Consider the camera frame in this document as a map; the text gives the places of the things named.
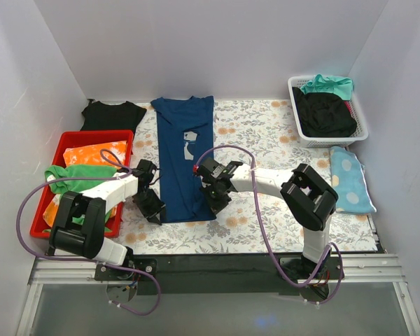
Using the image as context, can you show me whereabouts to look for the orange white patterned shirt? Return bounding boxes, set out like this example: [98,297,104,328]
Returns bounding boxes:
[41,140,129,233]

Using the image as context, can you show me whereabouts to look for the dark blue t shirt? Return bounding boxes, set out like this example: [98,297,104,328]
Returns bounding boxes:
[150,96,216,223]

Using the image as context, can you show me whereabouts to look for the aluminium frame rail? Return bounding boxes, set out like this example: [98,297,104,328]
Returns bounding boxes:
[17,253,420,335]

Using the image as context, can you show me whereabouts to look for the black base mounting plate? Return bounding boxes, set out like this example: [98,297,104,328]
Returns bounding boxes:
[94,253,345,295]

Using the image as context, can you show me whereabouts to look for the black t shirt on table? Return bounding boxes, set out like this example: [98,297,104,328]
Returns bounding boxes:
[80,101,147,134]

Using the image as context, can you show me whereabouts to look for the green t shirt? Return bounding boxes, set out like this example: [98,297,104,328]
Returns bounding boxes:
[43,164,117,232]

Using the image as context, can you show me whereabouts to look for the black garment in basket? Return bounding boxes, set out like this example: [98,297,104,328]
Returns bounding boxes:
[292,87,357,138]

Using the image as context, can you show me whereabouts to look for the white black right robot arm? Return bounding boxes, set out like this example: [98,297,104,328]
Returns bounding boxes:
[194,157,339,278]

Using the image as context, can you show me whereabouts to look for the teal garment in basket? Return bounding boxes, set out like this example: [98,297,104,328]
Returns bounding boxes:
[300,74,354,101]

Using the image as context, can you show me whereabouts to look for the white plastic laundry basket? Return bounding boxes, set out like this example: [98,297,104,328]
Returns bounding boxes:
[288,76,369,148]

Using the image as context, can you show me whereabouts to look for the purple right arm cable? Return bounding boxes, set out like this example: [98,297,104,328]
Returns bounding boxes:
[192,144,345,306]

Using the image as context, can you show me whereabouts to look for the light blue polka dot cloth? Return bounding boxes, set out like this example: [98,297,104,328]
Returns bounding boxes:
[330,146,377,215]

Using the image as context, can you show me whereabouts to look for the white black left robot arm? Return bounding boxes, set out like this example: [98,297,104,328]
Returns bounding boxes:
[48,160,166,280]

